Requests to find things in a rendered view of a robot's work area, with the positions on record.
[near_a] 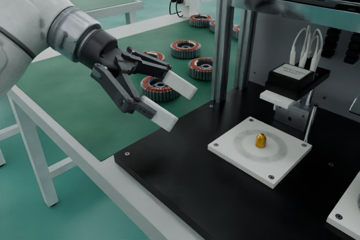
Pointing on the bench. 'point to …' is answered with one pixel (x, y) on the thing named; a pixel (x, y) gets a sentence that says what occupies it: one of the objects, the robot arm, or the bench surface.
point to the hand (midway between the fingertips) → (180, 105)
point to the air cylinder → (295, 114)
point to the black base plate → (203, 222)
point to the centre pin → (261, 141)
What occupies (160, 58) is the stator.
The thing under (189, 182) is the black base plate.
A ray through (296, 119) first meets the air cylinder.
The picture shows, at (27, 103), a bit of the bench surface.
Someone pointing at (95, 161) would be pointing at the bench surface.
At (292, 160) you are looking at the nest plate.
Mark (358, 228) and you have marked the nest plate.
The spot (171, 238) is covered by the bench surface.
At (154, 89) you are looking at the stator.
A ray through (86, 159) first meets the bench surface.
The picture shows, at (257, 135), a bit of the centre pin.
